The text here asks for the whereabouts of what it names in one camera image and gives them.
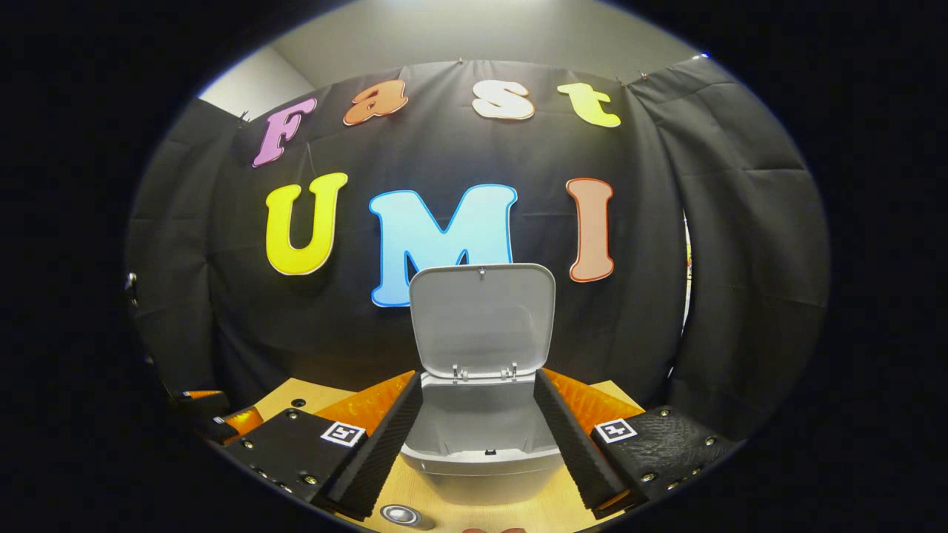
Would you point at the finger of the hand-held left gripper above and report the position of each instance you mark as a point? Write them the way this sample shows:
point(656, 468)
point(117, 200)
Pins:
point(204, 403)
point(238, 423)

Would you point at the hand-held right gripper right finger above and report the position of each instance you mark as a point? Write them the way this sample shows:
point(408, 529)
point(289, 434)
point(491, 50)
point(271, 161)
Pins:
point(570, 444)

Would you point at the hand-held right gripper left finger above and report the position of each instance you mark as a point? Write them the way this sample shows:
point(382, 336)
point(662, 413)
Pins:
point(385, 444)

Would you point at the silver pop can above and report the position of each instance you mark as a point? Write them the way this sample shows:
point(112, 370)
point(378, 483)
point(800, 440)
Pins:
point(404, 514)

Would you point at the white desktop garbage bin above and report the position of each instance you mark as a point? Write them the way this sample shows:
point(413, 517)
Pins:
point(481, 326)

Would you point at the wooden desktop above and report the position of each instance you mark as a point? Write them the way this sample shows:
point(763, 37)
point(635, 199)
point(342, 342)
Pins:
point(518, 514)

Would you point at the black backdrop cloth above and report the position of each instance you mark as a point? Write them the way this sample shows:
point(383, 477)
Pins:
point(652, 296)

